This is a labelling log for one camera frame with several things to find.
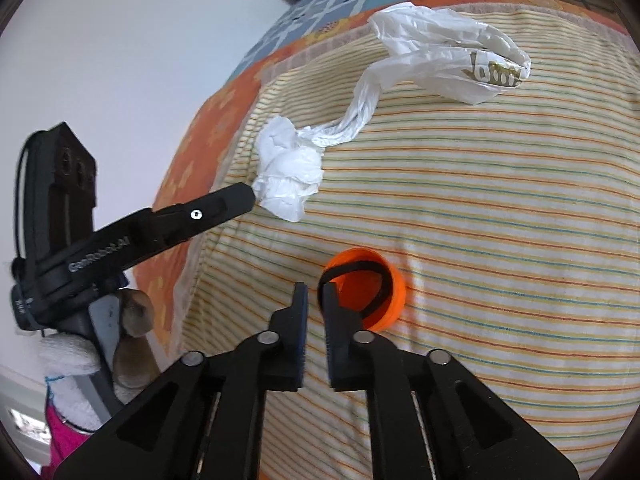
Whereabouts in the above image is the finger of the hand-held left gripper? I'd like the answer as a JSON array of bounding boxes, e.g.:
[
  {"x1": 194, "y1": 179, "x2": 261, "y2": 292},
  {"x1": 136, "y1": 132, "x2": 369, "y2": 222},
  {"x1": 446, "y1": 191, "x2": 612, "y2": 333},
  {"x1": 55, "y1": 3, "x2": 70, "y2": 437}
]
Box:
[{"x1": 145, "y1": 182, "x2": 257, "y2": 261}]

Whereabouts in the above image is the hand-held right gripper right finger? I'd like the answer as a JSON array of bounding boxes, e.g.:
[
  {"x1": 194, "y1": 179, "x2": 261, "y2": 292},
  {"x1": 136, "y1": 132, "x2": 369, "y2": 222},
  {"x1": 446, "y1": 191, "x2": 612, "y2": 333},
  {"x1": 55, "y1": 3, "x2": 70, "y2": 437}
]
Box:
[{"x1": 320, "y1": 282, "x2": 581, "y2": 480}]

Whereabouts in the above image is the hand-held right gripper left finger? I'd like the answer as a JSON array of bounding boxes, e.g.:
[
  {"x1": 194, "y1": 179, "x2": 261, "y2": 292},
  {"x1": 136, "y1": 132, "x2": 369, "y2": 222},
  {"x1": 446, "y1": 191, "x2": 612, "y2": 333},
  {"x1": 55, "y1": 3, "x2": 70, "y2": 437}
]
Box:
[{"x1": 52, "y1": 282, "x2": 308, "y2": 480}]

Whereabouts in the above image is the orange plastic cup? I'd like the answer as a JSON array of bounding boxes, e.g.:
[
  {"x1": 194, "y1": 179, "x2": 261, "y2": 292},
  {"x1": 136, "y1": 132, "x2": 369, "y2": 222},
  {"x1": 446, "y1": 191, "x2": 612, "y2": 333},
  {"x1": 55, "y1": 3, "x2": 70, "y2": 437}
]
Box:
[{"x1": 320, "y1": 248, "x2": 407, "y2": 332}]

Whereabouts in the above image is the black rubber ring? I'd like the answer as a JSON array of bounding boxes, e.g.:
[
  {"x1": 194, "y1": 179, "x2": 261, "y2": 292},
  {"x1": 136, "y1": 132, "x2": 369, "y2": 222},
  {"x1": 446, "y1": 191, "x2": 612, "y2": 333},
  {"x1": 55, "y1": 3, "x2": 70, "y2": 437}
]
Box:
[{"x1": 317, "y1": 260, "x2": 397, "y2": 322}]

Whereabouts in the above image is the white plastic bag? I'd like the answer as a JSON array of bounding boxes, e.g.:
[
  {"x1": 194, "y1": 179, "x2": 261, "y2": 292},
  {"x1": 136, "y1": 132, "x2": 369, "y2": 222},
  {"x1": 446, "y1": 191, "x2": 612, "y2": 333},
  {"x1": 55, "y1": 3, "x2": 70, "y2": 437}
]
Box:
[{"x1": 251, "y1": 2, "x2": 532, "y2": 223}]

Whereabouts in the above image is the person's left forearm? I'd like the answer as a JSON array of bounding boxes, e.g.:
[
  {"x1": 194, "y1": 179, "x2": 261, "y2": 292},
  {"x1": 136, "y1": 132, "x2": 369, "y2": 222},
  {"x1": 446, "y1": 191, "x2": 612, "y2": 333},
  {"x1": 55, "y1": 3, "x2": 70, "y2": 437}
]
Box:
[{"x1": 42, "y1": 390, "x2": 96, "y2": 480}]

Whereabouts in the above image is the person's left hand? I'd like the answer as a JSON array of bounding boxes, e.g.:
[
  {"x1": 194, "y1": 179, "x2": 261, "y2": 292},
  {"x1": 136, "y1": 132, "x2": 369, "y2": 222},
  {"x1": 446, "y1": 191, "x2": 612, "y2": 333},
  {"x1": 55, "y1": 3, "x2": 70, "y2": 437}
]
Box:
[{"x1": 37, "y1": 289, "x2": 162, "y2": 433}]

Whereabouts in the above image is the orange floral blanket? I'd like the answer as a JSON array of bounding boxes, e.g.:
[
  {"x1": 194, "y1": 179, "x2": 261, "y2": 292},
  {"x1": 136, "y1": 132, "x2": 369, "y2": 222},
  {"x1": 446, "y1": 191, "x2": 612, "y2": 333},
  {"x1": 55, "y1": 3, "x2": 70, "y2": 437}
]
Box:
[{"x1": 132, "y1": 0, "x2": 640, "y2": 341}]

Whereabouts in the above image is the striped cream blanket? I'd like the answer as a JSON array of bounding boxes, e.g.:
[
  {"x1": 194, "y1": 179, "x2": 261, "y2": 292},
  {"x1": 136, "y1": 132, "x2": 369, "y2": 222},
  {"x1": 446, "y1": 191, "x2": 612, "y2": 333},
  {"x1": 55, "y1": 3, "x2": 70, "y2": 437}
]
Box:
[{"x1": 180, "y1": 2, "x2": 640, "y2": 480}]

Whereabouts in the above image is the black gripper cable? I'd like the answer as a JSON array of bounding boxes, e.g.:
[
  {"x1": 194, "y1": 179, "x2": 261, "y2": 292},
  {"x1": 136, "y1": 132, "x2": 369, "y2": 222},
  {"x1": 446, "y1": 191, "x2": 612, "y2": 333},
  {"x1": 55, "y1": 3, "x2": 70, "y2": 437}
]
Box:
[{"x1": 11, "y1": 132, "x2": 33, "y2": 273}]

